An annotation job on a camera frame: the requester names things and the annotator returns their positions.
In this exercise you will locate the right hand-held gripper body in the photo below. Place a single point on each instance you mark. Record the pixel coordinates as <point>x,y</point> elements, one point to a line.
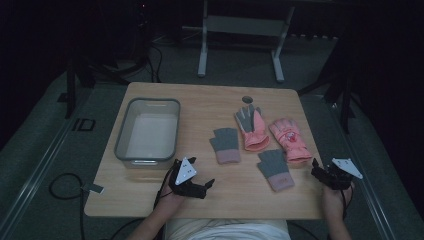
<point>336,176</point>

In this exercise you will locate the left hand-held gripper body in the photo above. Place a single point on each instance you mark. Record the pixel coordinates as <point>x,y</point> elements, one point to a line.
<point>185,171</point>

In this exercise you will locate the grey knit glove pink cuff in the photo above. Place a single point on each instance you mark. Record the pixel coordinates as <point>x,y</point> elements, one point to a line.
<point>226,143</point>
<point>275,168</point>

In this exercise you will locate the grey plastic bin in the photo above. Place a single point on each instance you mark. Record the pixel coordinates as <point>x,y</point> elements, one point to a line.
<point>150,136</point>

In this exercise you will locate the pink ski glove grey palm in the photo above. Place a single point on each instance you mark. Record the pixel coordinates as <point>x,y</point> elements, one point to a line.
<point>253,131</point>

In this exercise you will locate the person's left hand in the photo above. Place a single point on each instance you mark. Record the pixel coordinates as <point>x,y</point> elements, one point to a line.
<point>168,201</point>

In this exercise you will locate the pink ski glove red print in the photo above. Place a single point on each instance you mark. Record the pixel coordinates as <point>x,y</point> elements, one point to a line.
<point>290,138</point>

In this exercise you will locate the person's white clothing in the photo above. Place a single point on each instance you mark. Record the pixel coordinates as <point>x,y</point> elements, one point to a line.
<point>226,230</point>

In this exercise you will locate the black tripod stand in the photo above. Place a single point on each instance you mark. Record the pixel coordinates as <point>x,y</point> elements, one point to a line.
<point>70,90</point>
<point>346,103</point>

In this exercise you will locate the grey table clip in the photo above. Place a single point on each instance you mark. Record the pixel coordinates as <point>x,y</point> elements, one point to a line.
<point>94,188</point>

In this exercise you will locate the white metal stand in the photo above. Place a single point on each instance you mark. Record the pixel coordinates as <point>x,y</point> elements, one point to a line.
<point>241,25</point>

